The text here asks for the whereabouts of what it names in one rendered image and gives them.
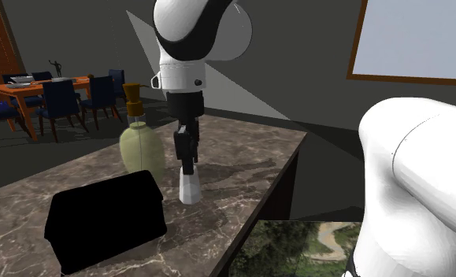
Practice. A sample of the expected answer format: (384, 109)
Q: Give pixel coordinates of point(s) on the forest-patterned robot stand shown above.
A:
(289, 249)

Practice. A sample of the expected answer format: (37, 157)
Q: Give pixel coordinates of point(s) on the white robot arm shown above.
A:
(412, 184)

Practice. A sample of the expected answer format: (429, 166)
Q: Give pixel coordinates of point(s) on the orange dining table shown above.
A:
(28, 89)

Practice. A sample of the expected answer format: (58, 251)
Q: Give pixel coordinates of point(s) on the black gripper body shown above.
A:
(185, 103)

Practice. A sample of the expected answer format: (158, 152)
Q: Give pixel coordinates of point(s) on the black house-shaped box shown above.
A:
(104, 222)

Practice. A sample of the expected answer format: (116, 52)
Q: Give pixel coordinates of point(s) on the small white bottle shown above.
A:
(190, 190)

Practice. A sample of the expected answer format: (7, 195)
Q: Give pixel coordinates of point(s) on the green soap dispenser brown pump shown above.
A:
(141, 151)

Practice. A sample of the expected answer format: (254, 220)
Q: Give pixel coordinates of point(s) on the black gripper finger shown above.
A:
(185, 153)

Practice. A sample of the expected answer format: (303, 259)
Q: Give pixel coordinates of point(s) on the brown-framed window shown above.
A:
(415, 38)

